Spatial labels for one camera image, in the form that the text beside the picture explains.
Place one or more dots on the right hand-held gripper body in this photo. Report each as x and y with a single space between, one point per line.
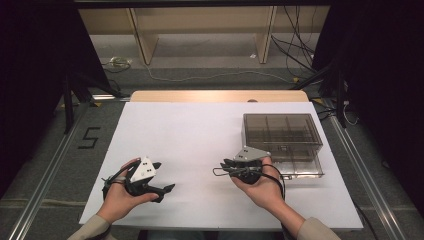
250 156

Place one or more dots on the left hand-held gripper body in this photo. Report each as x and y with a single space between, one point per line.
143 171

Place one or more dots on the smoky transparent drawer box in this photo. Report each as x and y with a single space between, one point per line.
281 130

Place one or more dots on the person's left hand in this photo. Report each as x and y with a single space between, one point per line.
118 200

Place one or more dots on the person's right hand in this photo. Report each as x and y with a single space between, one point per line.
263 193

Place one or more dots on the white table board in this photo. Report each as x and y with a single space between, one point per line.
186 133

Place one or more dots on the light wooden table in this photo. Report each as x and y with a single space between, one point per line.
216 96

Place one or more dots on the black metal stand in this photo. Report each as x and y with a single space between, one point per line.
68 103
340 96

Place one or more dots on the light wooden shelf unit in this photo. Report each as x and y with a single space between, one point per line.
146 43

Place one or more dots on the black curtain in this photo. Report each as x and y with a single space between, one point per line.
383 83
36 83

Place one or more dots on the metal floor rail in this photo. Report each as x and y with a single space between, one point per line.
46 180
370 180

